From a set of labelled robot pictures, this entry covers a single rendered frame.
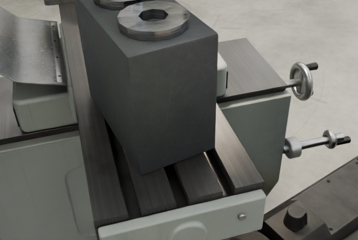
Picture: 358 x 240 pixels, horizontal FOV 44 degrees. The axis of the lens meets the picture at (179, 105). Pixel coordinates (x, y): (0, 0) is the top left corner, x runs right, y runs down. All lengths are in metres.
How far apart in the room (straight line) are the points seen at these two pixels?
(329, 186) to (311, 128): 1.14
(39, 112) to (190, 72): 0.53
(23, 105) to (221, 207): 0.56
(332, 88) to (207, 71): 2.06
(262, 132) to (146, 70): 0.73
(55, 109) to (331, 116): 1.66
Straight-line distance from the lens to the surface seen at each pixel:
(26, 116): 1.03
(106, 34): 0.56
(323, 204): 1.12
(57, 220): 1.24
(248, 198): 0.60
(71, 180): 1.16
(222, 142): 0.66
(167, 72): 0.53
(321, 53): 2.93
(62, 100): 1.01
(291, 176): 2.02
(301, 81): 1.36
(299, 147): 1.29
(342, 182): 1.18
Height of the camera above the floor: 1.40
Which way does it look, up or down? 36 degrees down
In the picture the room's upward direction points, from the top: 2 degrees counter-clockwise
